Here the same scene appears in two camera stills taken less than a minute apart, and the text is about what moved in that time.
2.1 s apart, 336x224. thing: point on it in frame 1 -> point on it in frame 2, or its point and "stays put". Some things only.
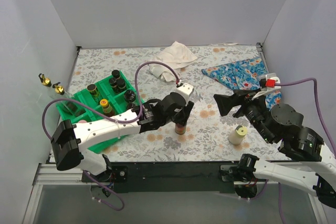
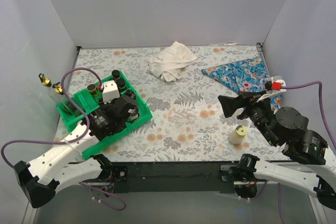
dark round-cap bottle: (115, 73) stays put
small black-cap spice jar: (129, 95) stays put
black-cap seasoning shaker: (121, 85) stays put
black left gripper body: (184, 112) -> (126, 104)
